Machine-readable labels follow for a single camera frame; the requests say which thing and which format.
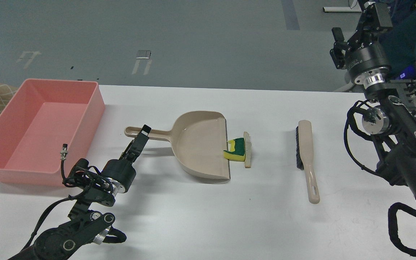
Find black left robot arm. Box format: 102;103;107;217
12;125;151;260

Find beige hand brush black bristles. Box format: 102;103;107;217
296;120;320;204

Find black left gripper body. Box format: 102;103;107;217
102;139;144;194

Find beige plastic dustpan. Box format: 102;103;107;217
124;110;231;182

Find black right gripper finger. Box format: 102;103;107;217
354;1;393;42
331;27;348;52

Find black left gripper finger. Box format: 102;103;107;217
136;125;152;145

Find pink plastic bin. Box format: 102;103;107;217
0;79;105;186

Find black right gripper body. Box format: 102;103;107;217
330;41;391;87

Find yellow green sponge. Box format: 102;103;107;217
223;138;246;162

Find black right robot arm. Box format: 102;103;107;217
330;0;416;257

